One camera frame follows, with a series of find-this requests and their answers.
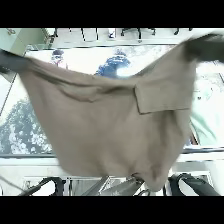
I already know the black office chair base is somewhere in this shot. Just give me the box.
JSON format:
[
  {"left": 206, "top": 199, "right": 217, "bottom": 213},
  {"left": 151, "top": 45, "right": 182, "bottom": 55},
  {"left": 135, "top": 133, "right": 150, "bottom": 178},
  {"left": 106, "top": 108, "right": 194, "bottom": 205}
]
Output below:
[{"left": 120, "top": 27, "right": 157, "bottom": 40}]

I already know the brown garment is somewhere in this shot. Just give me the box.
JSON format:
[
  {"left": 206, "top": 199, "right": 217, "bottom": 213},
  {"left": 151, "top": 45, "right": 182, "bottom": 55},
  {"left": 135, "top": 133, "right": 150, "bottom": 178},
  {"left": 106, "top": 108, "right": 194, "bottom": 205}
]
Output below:
[{"left": 16, "top": 39, "right": 202, "bottom": 193}]

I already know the black cable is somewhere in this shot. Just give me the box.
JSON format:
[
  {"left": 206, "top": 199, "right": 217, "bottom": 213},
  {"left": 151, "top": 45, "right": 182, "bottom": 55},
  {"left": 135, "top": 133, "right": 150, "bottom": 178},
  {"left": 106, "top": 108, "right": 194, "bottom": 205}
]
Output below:
[{"left": 136, "top": 188, "right": 151, "bottom": 197}]

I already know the silver frame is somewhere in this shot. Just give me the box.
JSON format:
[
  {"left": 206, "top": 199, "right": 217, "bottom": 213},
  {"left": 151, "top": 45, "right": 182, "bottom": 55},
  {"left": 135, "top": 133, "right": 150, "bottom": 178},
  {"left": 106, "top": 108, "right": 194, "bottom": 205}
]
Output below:
[{"left": 0, "top": 149, "right": 224, "bottom": 197}]

